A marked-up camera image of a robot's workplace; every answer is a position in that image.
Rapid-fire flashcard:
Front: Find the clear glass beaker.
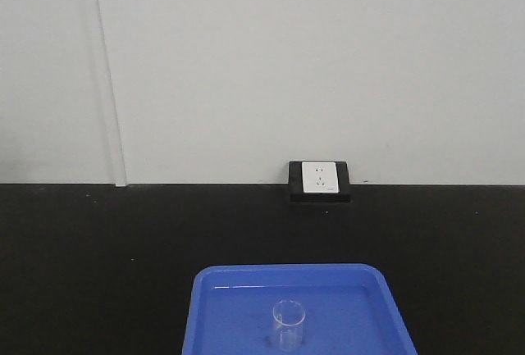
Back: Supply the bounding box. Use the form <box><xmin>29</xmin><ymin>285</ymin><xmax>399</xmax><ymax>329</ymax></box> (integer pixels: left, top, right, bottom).
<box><xmin>272</xmin><ymin>299</ymin><xmax>306</xmax><ymax>352</ymax></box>

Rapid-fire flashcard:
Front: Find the white socket in black box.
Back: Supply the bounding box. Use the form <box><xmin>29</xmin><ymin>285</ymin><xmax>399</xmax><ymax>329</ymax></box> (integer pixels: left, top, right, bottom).
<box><xmin>288</xmin><ymin>161</ymin><xmax>351</xmax><ymax>203</ymax></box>

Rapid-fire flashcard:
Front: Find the blue plastic tray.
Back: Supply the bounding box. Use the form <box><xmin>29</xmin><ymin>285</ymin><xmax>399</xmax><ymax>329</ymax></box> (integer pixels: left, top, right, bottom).
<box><xmin>182</xmin><ymin>264</ymin><xmax>417</xmax><ymax>354</ymax></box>

